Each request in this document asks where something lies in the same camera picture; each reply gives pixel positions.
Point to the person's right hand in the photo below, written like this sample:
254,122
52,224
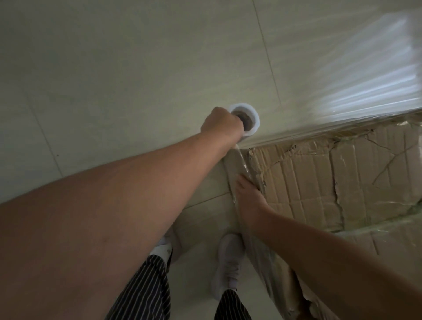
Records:
250,204

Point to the white stretch film roll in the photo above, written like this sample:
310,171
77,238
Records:
252,127

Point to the clear stretch film sheet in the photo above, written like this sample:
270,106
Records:
362,82

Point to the person's left forearm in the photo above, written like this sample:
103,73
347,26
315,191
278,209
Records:
99,214

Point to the person's left hand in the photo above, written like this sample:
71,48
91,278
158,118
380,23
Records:
219,127

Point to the white shoe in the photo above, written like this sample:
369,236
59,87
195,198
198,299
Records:
174,245
227,260

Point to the white right shoe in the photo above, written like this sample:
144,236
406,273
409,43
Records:
227,260

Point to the person's left fingers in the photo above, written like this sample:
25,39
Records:
236,121

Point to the person's right fingers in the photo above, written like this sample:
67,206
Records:
243,186

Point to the person's right forearm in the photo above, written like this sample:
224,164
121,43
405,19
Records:
329,263

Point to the brown cardboard box stack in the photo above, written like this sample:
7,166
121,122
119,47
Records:
329,174

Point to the white left shoe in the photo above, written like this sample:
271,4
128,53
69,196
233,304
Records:
174,245

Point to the black white striped trousers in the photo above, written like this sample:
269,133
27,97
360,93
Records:
145,290

